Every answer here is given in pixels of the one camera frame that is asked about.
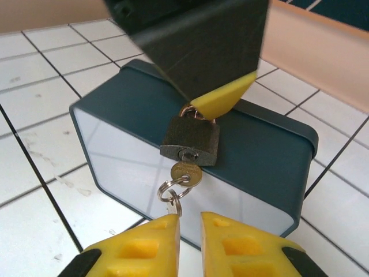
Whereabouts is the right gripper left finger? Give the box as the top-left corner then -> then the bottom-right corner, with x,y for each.
59,213 -> 182,277

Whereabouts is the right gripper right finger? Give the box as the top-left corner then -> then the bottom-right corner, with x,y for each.
201,212 -> 329,277

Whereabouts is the silver key ring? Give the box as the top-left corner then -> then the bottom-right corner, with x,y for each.
157,176 -> 193,218

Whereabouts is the small dark padlock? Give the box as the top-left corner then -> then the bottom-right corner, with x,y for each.
160,104 -> 221,169

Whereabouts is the teal starry night tin box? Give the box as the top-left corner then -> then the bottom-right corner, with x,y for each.
69,59 -> 319,251

